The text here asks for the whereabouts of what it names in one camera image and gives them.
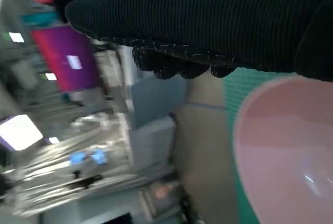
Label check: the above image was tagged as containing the purple lit screen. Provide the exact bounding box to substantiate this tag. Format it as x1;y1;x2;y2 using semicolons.
30;25;102;93

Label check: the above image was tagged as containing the pink bowl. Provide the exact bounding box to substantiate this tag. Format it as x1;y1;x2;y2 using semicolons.
233;77;333;224

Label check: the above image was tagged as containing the green cutting mat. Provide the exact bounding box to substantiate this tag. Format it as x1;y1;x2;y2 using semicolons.
223;67;297;224

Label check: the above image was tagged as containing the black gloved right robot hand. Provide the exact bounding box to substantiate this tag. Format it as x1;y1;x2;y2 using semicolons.
64;0;333;83

